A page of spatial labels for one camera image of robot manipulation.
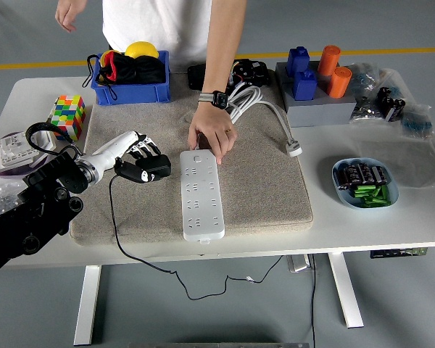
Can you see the black wristwatch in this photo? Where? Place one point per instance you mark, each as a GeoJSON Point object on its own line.
{"type": "Point", "coordinates": [220, 99]}

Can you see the black cylindrical capacitor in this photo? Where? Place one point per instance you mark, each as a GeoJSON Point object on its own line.
{"type": "Point", "coordinates": [343, 178]}
{"type": "Point", "coordinates": [354, 175]}
{"type": "Point", "coordinates": [365, 174]}
{"type": "Point", "coordinates": [380, 175]}

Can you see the white power strip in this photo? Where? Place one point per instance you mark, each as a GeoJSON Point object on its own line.
{"type": "Point", "coordinates": [203, 203]}

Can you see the white table leg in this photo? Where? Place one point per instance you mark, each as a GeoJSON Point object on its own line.
{"type": "Point", "coordinates": [344, 290]}
{"type": "Point", "coordinates": [88, 304]}

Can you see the orange cylinder block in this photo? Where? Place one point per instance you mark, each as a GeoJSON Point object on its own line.
{"type": "Point", "coordinates": [328, 61]}
{"type": "Point", "coordinates": [340, 83]}

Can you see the grey-brown mat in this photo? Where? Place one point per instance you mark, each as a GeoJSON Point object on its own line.
{"type": "Point", "coordinates": [268, 181]}

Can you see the black electronic device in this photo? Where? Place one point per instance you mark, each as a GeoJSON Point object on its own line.
{"type": "Point", "coordinates": [252, 70]}

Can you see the person's right hand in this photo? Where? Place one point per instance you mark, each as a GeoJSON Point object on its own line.
{"type": "Point", "coordinates": [68, 14]}

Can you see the person's left forearm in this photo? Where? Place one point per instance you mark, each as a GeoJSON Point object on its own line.
{"type": "Point", "coordinates": [221, 54]}

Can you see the green cylindrical battery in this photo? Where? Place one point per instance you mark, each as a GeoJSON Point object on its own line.
{"type": "Point", "coordinates": [383, 194]}
{"type": "Point", "coordinates": [374, 202]}
{"type": "Point", "coordinates": [364, 191]}

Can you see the person's left hand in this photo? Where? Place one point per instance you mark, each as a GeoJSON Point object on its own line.
{"type": "Point", "coordinates": [212, 127]}

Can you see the clear bag of black capacitors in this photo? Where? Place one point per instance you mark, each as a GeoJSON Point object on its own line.
{"type": "Point", "coordinates": [389, 103]}

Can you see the colourful puzzle cube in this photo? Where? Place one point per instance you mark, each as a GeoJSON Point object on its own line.
{"type": "Point", "coordinates": [67, 116]}

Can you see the blue square block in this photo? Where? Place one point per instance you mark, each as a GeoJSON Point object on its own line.
{"type": "Point", "coordinates": [304, 87]}
{"type": "Point", "coordinates": [298, 61]}

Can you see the empty clear plastic bag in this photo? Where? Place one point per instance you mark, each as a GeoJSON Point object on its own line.
{"type": "Point", "coordinates": [402, 163]}

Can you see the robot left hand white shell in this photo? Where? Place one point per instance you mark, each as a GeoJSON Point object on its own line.
{"type": "Point", "coordinates": [116, 152]}

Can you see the yellow ball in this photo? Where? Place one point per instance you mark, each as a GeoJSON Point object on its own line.
{"type": "Point", "coordinates": [141, 50]}

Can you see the clear bag of blue parts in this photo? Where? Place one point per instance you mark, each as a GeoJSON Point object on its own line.
{"type": "Point", "coordinates": [417, 125]}

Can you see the clear bag of dark parts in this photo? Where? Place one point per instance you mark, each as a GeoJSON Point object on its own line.
{"type": "Point", "coordinates": [366, 108]}

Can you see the black table control box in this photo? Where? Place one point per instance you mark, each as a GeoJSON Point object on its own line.
{"type": "Point", "coordinates": [384, 254]}

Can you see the silver metal bracket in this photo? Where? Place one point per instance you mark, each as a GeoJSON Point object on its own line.
{"type": "Point", "coordinates": [298, 264]}

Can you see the purple dish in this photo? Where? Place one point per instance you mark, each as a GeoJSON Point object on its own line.
{"type": "Point", "coordinates": [7, 174]}

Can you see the blue plastic bin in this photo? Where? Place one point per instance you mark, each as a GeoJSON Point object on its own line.
{"type": "Point", "coordinates": [130, 94]}

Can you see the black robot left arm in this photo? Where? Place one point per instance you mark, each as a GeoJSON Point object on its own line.
{"type": "Point", "coordinates": [40, 206]}

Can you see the grey block base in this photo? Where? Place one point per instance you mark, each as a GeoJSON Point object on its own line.
{"type": "Point", "coordinates": [319, 112]}

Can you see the light blue dish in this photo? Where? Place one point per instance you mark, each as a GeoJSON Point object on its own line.
{"type": "Point", "coordinates": [344, 200]}

